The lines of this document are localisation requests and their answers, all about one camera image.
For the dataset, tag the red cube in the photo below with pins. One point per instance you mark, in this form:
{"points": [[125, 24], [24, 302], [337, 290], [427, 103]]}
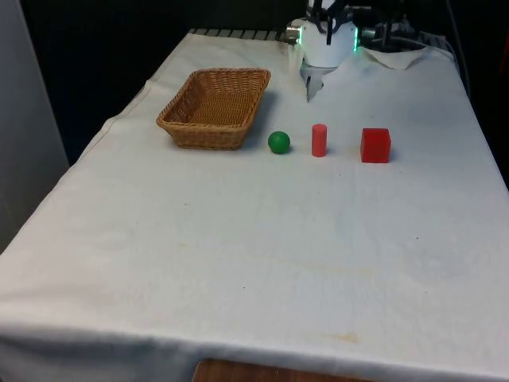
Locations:
{"points": [[375, 145]]}

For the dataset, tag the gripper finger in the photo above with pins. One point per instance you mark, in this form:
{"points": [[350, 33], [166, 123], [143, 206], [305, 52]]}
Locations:
{"points": [[330, 33], [317, 18]]}

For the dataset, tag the red cylinder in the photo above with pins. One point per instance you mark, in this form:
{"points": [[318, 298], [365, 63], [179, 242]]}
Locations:
{"points": [[319, 141]]}

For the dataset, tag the green ball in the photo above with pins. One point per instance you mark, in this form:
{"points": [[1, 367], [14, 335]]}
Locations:
{"points": [[278, 142]]}

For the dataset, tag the wicker basket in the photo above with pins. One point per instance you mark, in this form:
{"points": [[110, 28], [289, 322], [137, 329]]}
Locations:
{"points": [[214, 131]]}

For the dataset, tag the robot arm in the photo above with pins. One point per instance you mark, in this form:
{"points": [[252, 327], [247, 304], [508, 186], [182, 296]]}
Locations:
{"points": [[328, 53]]}

